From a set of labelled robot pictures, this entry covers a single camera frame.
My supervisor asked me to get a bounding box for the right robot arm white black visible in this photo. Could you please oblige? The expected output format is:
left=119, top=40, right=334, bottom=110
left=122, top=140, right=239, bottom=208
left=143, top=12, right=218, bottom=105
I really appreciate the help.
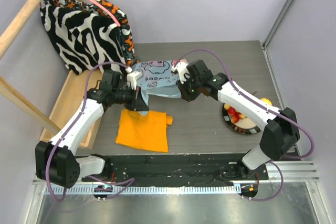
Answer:
left=171, top=60, right=300, bottom=179

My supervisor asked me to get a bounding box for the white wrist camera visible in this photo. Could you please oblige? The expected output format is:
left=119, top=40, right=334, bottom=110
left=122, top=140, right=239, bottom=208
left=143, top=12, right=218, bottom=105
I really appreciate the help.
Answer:
left=171, top=60, right=190, bottom=84
left=125, top=67, right=142, bottom=90

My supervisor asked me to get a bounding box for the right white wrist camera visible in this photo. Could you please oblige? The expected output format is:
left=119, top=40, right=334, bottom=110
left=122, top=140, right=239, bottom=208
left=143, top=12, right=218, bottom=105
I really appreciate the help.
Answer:
left=171, top=60, right=190, bottom=84

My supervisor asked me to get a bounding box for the fake lychee bunch red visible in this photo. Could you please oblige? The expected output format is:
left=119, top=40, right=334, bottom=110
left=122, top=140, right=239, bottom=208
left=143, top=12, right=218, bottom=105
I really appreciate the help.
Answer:
left=223, top=104, right=246, bottom=124

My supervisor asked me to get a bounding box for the wooden rack frame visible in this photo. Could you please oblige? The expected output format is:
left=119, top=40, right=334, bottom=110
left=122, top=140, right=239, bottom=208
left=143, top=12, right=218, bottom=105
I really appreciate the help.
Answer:
left=0, top=0, right=110, bottom=150

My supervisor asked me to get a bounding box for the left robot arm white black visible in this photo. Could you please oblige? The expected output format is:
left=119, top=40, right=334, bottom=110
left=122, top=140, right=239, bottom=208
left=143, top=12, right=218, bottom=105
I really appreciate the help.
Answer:
left=35, top=68, right=149, bottom=188

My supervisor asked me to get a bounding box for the round plate with dark rim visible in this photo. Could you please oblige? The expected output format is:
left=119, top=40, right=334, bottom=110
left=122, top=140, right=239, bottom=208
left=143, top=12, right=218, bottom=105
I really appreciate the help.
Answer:
left=221, top=103, right=261, bottom=135

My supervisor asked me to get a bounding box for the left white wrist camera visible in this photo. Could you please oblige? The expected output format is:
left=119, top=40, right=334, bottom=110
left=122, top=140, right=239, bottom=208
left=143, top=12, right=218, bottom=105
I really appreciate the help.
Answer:
left=125, top=67, right=142, bottom=90

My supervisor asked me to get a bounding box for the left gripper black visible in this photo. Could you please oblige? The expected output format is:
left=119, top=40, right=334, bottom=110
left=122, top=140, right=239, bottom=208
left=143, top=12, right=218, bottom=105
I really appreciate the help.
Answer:
left=112, top=84, right=149, bottom=111

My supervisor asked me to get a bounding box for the light blue printed plastic bag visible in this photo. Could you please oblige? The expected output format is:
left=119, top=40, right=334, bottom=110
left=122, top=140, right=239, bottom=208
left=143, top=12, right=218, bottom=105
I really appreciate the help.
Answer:
left=132, top=60, right=181, bottom=106

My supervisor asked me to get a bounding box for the orange folded cloth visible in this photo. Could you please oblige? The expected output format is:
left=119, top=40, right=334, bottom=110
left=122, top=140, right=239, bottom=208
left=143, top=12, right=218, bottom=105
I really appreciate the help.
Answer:
left=116, top=109, right=173, bottom=153

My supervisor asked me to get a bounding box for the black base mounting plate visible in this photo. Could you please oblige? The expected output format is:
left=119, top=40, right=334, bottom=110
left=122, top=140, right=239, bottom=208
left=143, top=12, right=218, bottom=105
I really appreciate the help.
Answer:
left=97, top=153, right=269, bottom=187

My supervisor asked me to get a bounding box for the fake yellow lemon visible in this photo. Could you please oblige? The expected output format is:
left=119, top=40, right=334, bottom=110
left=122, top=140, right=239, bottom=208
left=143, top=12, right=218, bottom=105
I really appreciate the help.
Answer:
left=260, top=98, right=272, bottom=105

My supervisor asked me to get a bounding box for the zebra pattern fabric bag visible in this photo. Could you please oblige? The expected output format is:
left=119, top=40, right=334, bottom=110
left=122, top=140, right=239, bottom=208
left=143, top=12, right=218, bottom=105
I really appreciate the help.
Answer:
left=40, top=0, right=140, bottom=75

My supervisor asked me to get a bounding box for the aluminium rail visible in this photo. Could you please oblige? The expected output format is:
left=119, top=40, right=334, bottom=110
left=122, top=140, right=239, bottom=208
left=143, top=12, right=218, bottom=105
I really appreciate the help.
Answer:
left=44, top=160, right=319, bottom=197

